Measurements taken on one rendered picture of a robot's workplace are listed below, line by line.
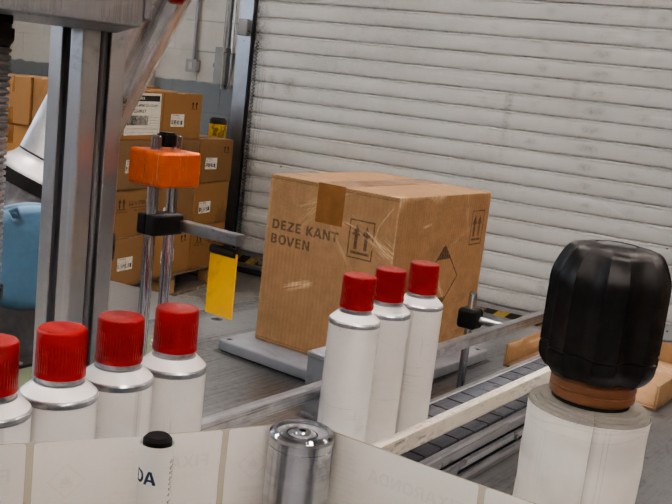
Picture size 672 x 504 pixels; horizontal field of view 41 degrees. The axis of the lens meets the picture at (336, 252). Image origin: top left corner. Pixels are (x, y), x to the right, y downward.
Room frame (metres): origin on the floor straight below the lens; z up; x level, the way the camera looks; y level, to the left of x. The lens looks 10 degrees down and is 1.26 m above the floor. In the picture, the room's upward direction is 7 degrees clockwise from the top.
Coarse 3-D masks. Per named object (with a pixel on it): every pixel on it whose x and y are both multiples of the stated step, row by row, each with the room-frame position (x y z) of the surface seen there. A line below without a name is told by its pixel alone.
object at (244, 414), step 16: (512, 320) 1.26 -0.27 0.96; (528, 320) 1.28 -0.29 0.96; (464, 336) 1.14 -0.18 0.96; (480, 336) 1.16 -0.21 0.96; (496, 336) 1.20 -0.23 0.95; (448, 352) 1.09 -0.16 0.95; (320, 384) 0.88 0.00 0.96; (272, 400) 0.81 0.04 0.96; (288, 400) 0.83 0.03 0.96; (304, 400) 0.85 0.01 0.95; (208, 416) 0.75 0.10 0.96; (224, 416) 0.76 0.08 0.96; (240, 416) 0.77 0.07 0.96; (256, 416) 0.79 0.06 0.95
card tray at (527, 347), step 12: (528, 336) 1.54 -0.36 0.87; (516, 348) 1.50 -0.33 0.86; (528, 348) 1.54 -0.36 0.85; (504, 360) 1.47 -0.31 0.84; (516, 360) 1.50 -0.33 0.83; (660, 360) 1.61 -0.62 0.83; (660, 372) 1.53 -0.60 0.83; (648, 384) 1.45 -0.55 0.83; (660, 384) 1.33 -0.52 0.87; (636, 396) 1.37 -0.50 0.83; (648, 396) 1.38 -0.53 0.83; (660, 396) 1.33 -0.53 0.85; (648, 408) 1.33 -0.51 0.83
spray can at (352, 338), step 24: (360, 288) 0.84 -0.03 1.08; (336, 312) 0.85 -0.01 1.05; (360, 312) 0.84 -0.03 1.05; (336, 336) 0.84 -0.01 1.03; (360, 336) 0.83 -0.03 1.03; (336, 360) 0.84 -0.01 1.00; (360, 360) 0.83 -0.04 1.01; (336, 384) 0.83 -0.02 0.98; (360, 384) 0.84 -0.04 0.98; (336, 408) 0.83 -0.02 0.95; (360, 408) 0.84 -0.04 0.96; (360, 432) 0.84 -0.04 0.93
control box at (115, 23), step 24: (0, 0) 0.57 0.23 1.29; (24, 0) 0.58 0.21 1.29; (48, 0) 0.58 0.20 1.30; (72, 0) 0.59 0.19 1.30; (96, 0) 0.59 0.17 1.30; (120, 0) 0.60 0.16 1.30; (144, 0) 0.61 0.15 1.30; (48, 24) 0.73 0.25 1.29; (72, 24) 0.67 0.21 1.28; (96, 24) 0.62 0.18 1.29; (120, 24) 0.60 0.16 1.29
